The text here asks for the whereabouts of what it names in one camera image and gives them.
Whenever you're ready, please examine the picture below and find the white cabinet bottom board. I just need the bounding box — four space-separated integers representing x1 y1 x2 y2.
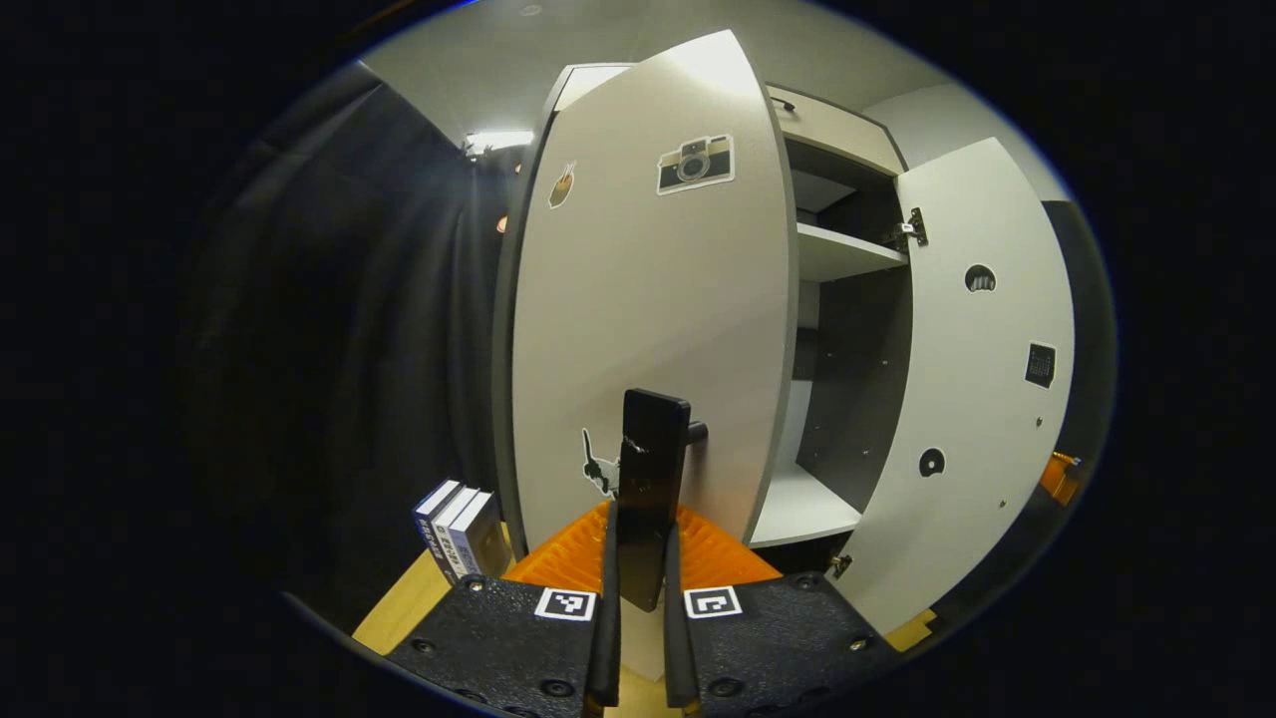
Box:
750 464 863 549

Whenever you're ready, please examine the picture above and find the white blue-spined book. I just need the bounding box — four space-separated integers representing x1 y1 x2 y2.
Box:
432 486 481 582
449 491 512 584
414 480 463 569

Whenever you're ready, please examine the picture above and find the white cabinet shelf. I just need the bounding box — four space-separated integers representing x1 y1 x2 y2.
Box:
796 222 910 283

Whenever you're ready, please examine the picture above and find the black door handle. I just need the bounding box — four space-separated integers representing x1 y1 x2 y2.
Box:
615 389 709 612

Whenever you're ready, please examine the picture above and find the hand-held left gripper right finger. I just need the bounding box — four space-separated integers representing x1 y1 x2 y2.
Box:
663 504 903 718

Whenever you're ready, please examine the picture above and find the white cabinet door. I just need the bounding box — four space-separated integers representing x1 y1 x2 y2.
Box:
495 30 798 549
827 138 1078 636

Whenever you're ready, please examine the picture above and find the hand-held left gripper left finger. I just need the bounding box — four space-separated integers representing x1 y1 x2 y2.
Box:
384 499 624 718

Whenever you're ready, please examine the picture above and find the white double-door shoe cabinet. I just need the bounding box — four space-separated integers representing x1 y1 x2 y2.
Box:
495 62 1078 639

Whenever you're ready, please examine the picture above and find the white cabinet drawer front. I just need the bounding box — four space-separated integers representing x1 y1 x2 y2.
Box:
768 85 908 178

